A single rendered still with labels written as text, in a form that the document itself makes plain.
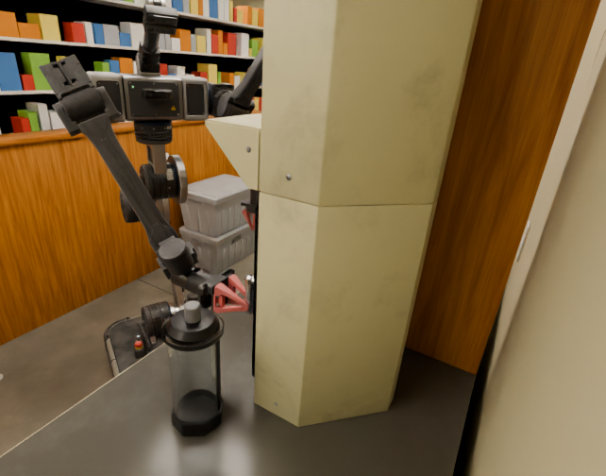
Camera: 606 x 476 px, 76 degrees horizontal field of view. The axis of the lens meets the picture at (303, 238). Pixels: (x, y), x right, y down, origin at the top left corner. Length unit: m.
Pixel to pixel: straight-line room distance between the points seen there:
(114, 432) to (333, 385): 0.43
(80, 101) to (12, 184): 1.67
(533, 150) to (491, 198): 0.12
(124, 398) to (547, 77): 1.03
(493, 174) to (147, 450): 0.85
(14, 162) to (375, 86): 2.23
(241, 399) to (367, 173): 0.56
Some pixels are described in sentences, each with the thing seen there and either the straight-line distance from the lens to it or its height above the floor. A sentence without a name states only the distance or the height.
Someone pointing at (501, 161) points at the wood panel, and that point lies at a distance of 0.88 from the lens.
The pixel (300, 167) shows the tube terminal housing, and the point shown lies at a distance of 0.59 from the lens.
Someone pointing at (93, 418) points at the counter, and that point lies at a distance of 0.94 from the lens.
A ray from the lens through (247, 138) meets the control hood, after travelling 0.63.
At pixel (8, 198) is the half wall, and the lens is 2.61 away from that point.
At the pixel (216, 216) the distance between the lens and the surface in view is 2.97.
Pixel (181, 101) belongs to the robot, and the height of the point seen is 1.44.
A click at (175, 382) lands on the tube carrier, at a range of 0.78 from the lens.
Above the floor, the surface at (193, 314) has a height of 1.20.
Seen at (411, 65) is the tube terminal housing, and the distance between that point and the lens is 0.60.
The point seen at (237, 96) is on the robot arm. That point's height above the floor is 1.48.
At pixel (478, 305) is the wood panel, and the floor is 1.13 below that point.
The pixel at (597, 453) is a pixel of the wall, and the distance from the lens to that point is 0.28.
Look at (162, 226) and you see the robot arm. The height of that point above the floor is 1.24.
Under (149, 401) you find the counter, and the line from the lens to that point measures 0.94.
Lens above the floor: 1.61
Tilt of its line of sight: 24 degrees down
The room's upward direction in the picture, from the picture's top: 4 degrees clockwise
